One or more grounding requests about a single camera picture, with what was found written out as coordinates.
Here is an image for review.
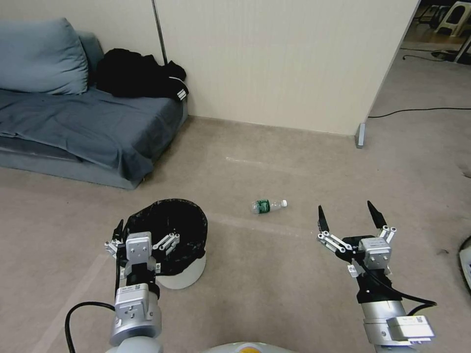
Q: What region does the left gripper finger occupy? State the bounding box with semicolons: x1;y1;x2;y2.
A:
104;219;126;258
152;227;181;260

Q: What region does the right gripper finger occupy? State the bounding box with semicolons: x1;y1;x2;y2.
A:
316;205;349;255
366;200;398;244

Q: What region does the white bin with black bag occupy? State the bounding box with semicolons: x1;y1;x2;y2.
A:
123;198;209;290

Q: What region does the clear bottle with green label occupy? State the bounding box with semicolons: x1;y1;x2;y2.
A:
251;199;288;216

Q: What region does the grey partition foot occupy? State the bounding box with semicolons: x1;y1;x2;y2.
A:
354;123;367;149

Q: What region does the black and white round object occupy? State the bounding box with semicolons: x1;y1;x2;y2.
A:
457;235;471;290

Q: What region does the blue-grey sofa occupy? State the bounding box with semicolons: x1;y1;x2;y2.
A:
0;31;189;190

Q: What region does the black jacket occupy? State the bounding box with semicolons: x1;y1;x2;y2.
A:
96;48;189;102

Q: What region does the blue sofa cushion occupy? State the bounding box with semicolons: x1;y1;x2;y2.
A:
0;18;89;96

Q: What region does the silver metal pole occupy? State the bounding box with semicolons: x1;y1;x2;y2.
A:
152;0;168;66

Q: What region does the pale plastic stool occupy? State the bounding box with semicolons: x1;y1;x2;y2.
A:
435;0;471;37

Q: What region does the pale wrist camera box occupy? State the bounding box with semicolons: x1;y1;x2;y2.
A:
126;232;153;266
359;236;392;273

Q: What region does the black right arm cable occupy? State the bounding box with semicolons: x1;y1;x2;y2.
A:
388;281;438;314

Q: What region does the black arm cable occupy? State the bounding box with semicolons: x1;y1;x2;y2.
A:
388;281;438;314
65;302;117;353

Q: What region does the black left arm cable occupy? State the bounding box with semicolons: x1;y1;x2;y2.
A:
65;302;117;353

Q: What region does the long black floor cable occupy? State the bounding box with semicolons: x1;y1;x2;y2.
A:
367;106;471;119

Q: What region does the short black floor cable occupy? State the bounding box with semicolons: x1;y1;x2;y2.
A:
402;50;461;64

